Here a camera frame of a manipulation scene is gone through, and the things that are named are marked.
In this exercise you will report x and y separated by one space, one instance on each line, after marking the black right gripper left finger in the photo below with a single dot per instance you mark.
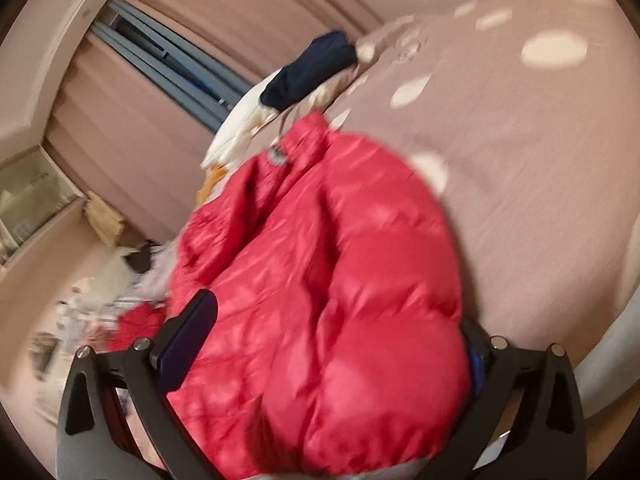
94 440

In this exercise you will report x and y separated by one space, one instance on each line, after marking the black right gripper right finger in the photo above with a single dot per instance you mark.
547 439

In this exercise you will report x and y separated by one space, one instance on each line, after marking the bright red puffer jacket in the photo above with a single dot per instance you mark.
337 347

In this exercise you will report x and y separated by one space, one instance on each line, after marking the pile of pastel clothes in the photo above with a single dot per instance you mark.
90 314

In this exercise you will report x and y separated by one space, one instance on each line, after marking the dark red quilted garment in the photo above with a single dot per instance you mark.
145 320

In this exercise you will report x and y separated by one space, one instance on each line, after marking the curtain tassel tieback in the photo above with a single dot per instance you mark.
108 223

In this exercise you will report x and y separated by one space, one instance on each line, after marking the glass door cabinet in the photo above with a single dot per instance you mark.
34 190

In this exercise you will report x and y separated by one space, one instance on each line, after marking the pink beige curtain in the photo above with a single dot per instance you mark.
118 135

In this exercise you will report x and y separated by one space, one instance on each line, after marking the polka dot brown bed cover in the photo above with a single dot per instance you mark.
523 117

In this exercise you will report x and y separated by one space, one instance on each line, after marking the white plush goose toy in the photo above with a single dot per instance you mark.
232 138

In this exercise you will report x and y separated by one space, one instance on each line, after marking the blue grey curtain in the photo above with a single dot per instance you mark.
203 86

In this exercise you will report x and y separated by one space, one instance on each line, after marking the navy blue folded garment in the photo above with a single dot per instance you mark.
325 57

